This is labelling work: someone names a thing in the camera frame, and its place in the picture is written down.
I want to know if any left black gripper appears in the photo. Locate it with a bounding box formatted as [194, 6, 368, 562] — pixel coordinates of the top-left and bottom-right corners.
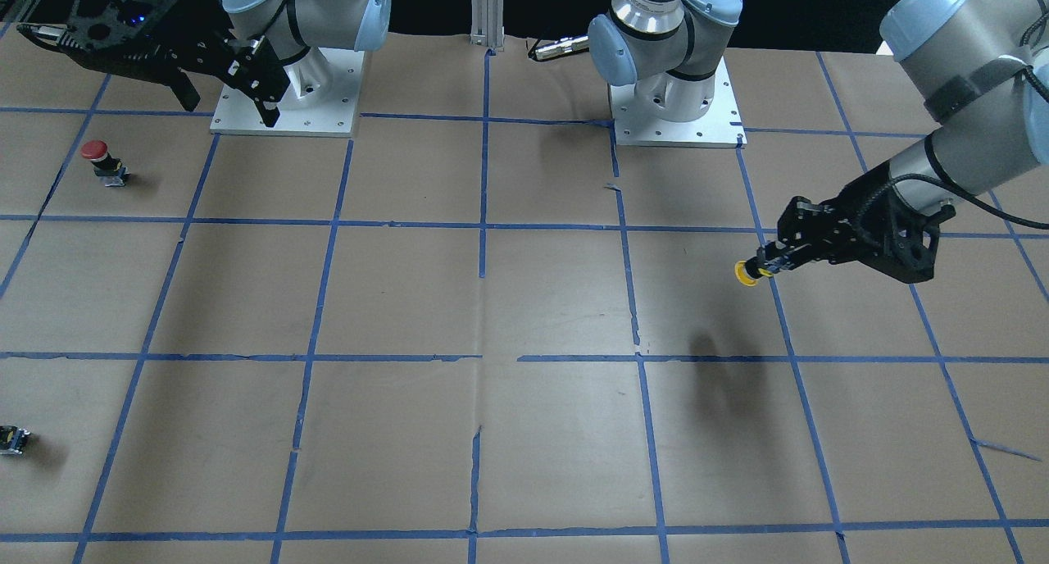
[758, 161, 955, 284]

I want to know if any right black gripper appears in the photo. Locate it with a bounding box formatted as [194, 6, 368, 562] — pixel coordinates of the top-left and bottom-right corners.
[16, 0, 290, 128]

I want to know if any yellow push button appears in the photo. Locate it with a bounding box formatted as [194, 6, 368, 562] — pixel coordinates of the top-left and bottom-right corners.
[732, 257, 775, 288]

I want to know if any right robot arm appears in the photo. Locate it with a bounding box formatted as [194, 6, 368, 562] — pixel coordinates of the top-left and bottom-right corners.
[16, 0, 391, 130]

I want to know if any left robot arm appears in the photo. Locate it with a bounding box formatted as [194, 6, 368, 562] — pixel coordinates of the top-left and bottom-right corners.
[587, 0, 1047, 286]

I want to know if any red push button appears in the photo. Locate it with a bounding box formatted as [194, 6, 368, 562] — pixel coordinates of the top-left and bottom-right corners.
[79, 139, 129, 187]

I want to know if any brown paper table cover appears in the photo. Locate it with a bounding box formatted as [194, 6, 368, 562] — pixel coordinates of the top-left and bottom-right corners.
[1, 29, 1047, 563]

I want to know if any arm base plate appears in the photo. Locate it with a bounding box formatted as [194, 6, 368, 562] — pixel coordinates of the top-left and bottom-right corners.
[210, 48, 368, 139]
[608, 59, 748, 148]

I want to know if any aluminium frame post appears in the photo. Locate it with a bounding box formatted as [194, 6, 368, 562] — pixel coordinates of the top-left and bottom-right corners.
[470, 0, 505, 52]

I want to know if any small black switch block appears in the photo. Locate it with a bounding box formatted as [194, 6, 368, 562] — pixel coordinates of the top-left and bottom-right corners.
[0, 425, 31, 456]

